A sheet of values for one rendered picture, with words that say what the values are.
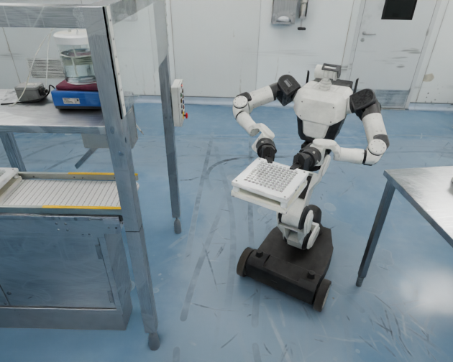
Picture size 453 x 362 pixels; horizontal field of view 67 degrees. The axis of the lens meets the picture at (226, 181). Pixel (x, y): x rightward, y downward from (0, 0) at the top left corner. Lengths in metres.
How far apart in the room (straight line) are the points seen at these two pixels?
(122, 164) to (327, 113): 1.06
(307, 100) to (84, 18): 1.13
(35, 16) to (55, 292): 1.40
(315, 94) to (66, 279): 1.59
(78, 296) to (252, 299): 1.04
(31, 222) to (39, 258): 0.28
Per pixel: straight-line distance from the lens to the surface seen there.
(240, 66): 5.16
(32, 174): 1.93
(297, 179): 1.45
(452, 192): 2.02
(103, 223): 1.59
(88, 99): 1.39
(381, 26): 5.36
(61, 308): 2.21
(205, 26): 5.08
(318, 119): 1.87
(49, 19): 1.22
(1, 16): 1.28
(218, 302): 2.32
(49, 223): 1.70
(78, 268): 1.93
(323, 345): 2.23
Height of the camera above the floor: 1.84
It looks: 33 degrees down
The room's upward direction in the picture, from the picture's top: 1 degrees clockwise
